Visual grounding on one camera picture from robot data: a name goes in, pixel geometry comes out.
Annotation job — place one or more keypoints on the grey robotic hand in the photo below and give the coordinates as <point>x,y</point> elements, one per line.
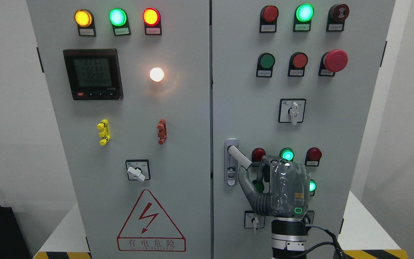
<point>288,196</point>

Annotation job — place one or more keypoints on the silver door swing handle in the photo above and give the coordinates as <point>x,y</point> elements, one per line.
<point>233,158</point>

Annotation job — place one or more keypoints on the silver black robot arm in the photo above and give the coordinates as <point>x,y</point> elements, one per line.
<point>289,236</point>

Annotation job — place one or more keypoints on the grey right cabinet door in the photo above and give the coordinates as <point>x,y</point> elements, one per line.
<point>246,107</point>

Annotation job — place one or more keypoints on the grey cabinet door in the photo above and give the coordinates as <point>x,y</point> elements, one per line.
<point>180,168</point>
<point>246,107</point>

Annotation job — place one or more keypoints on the grey left cabinet door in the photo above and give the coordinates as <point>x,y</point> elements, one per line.
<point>180,168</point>

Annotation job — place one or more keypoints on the green lit push button lower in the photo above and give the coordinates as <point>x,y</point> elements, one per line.
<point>312,187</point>

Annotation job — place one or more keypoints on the green lit indicator middle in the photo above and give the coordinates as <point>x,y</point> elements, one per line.
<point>287,154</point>

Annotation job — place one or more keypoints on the green lit indicator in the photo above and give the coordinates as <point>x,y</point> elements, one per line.
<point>287,154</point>
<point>303,18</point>

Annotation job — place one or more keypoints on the dark red indicator middle right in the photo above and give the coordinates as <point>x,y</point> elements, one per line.
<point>313,157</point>

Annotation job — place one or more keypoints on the dark red indicator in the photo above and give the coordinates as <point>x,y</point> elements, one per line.
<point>313,157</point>
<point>256,156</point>

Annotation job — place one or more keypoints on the dark red indicator middle left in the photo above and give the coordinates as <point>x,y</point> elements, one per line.
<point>256,156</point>

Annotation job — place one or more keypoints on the red push button upper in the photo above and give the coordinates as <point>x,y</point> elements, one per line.
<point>297,64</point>

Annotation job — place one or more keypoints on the green push button upper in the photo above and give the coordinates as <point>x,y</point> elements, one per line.
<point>265,64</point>

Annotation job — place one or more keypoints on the red electrical hazard sticker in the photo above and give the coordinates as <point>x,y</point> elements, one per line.
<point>149,228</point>

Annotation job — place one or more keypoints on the red emergency stop button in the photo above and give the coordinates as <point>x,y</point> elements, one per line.
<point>332,62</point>

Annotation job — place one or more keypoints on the white lit indicator light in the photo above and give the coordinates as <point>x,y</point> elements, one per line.
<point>157,74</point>

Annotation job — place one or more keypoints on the red indicator light top right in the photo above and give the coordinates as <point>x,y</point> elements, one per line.
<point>268,19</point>

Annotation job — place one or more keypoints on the green lit indicator top right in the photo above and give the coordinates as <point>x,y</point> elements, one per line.
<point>303,18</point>

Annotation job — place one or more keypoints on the dark red buzzer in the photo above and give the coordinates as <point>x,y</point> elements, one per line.
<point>336,17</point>

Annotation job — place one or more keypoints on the red lit indicator light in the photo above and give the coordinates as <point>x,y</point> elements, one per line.
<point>152,21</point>

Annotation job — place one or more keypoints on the black digital power meter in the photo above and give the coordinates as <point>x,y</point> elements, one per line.
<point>94,74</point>

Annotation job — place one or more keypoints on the green indicator light top left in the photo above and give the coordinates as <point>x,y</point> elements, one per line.
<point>119,21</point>

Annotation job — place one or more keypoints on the yellow indicator light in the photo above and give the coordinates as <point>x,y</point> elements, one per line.
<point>85,22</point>

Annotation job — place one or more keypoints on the black rotary knob switch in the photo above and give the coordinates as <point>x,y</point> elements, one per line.
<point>309,217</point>

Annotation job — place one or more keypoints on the white selector switch lower right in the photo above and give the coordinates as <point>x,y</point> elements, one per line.
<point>253,221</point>

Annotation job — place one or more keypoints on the white selector switch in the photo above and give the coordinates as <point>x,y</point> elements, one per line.
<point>291,111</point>
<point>253,221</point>

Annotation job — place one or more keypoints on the white selector switch upper right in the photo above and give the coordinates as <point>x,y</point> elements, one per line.
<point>291,111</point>

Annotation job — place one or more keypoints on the white selector switch left door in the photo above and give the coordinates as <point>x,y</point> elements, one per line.
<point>138,170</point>

